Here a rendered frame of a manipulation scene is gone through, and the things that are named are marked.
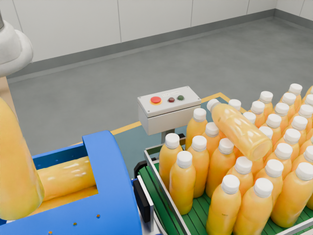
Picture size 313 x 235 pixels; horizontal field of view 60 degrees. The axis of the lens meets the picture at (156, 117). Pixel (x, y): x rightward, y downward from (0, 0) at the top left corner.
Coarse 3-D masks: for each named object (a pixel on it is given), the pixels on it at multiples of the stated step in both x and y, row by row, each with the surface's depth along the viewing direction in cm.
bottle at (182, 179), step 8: (176, 168) 71; (184, 168) 70; (192, 168) 71; (176, 176) 71; (184, 176) 70; (192, 176) 71; (176, 184) 72; (184, 184) 71; (192, 184) 73; (176, 192) 74; (184, 192) 74; (192, 192) 76; (176, 200) 77; (184, 200) 76; (192, 200) 80; (184, 208) 78
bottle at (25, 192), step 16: (0, 112) 33; (0, 128) 33; (16, 128) 35; (0, 144) 33; (16, 144) 35; (0, 160) 34; (16, 160) 36; (32, 160) 39; (0, 176) 35; (16, 176) 36; (32, 176) 39; (0, 192) 36; (16, 192) 37; (32, 192) 39; (0, 208) 38; (16, 208) 38; (32, 208) 40
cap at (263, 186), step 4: (256, 180) 64; (260, 180) 64; (264, 180) 64; (268, 180) 64; (256, 184) 63; (260, 184) 63; (264, 184) 63; (268, 184) 63; (256, 188) 63; (260, 188) 62; (264, 188) 62; (268, 188) 62; (272, 188) 62; (260, 192) 62; (264, 192) 62; (268, 192) 62
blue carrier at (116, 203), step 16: (80, 144) 70; (96, 144) 57; (112, 144) 57; (48, 160) 69; (64, 160) 71; (96, 160) 53; (112, 160) 54; (96, 176) 52; (112, 176) 52; (128, 176) 53; (112, 192) 51; (128, 192) 52; (64, 208) 48; (80, 208) 49; (96, 208) 50; (112, 208) 51; (128, 208) 52; (0, 224) 69; (16, 224) 46; (32, 224) 47; (48, 224) 47; (64, 224) 48; (80, 224) 49; (96, 224) 50; (112, 224) 51; (128, 224) 52
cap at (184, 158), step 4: (180, 152) 71; (184, 152) 71; (188, 152) 71; (180, 156) 70; (184, 156) 70; (188, 156) 70; (180, 160) 69; (184, 160) 69; (188, 160) 69; (180, 164) 70; (184, 164) 69; (188, 164) 70
